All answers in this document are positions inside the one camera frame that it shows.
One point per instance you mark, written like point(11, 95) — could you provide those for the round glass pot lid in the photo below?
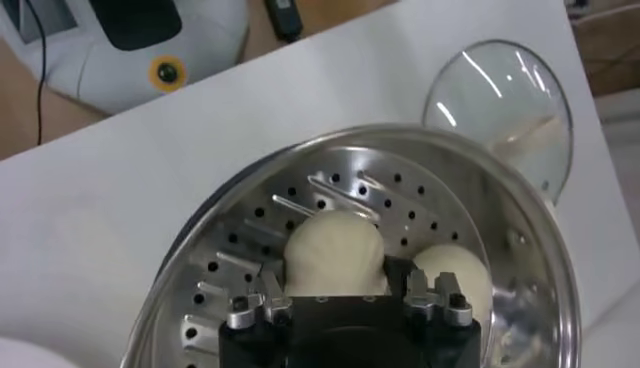
point(500, 115)

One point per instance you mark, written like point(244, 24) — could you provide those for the white steamed baozi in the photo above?
point(455, 270)
point(335, 250)

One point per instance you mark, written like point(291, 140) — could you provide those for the stainless steel steamer basket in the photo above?
point(240, 250)

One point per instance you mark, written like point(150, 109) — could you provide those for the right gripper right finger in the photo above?
point(435, 305)

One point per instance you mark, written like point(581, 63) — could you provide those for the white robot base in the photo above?
point(215, 35)

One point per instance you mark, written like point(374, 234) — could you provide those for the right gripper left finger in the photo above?
point(260, 305)

